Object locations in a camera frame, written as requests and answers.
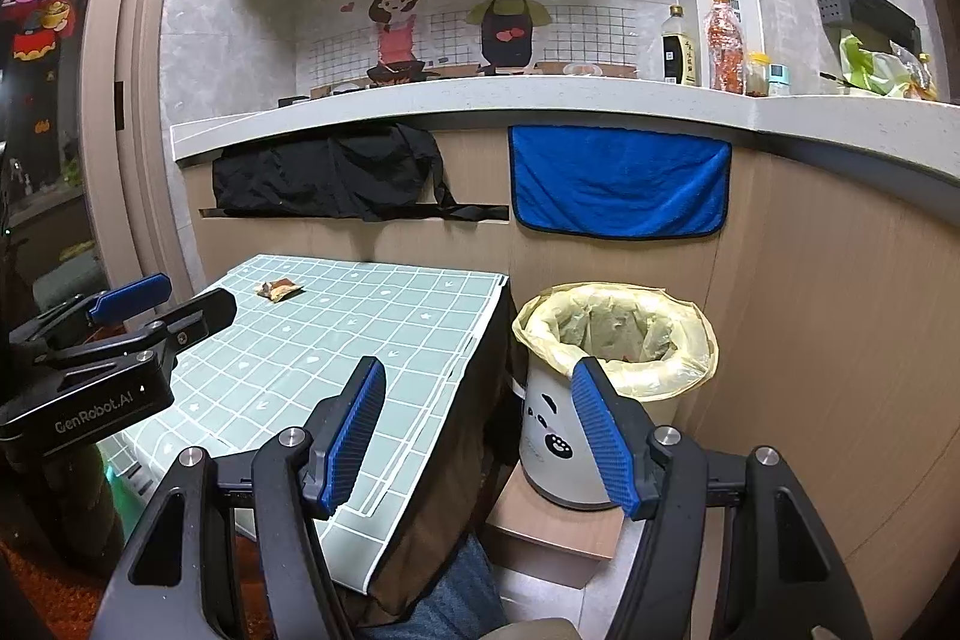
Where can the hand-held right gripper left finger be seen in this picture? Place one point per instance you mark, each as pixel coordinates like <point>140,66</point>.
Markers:
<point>352,437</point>

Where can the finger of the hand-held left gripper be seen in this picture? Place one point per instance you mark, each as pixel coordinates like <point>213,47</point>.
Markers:
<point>127,299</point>
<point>202,314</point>

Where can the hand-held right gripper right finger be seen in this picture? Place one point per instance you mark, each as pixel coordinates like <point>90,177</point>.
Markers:
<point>607,437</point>

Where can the white trash bin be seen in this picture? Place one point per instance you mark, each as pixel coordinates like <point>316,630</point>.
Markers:
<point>547,452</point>

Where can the person's left forearm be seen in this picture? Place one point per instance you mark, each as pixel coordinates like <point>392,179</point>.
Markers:
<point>82,512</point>

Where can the small crumpled snack wrapper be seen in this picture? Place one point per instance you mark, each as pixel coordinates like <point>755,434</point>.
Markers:
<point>279,290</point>

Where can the green grid tablecloth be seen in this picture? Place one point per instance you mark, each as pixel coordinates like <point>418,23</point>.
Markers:
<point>315,340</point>

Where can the person's jeans leg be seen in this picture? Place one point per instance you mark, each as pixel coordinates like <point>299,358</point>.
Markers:
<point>457,587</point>

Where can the black cloth bag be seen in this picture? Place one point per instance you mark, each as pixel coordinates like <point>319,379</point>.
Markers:
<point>322,175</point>

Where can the blue towel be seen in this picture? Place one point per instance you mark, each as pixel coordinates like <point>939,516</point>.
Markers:
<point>615,183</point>

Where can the black gas stove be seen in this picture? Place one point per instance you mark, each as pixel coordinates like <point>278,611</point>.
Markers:
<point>394,74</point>

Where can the white countertop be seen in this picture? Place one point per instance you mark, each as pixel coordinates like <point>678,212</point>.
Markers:
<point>600,100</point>

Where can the dark soy sauce bottle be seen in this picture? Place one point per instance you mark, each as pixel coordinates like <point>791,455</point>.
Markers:
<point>679,55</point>

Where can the small jar with yellow lid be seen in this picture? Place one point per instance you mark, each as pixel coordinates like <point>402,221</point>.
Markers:
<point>757,78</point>

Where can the small teal container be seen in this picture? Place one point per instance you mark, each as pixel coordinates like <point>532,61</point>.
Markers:
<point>778,81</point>

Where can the chili bottle with orange cap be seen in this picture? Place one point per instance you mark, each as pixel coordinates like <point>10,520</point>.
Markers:
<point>724,48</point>

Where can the green plastic bag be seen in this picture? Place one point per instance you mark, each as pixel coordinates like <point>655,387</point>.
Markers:
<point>862,66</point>

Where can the clear plastic bag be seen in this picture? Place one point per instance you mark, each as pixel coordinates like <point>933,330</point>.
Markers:
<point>911,74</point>

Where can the cartoon wall poster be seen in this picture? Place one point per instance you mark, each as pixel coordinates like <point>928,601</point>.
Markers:
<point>450,33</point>

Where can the black wall rack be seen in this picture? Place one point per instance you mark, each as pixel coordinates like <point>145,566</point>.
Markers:
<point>862,6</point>

